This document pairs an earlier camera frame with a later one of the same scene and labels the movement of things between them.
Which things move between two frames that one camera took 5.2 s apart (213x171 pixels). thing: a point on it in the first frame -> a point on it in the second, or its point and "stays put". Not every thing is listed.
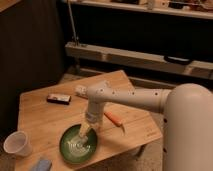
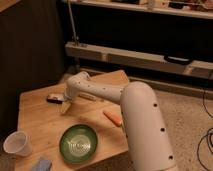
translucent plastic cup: [18, 143] stays put
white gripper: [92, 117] -> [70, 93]
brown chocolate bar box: [59, 99] stays put
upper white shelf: [186, 8] stays put
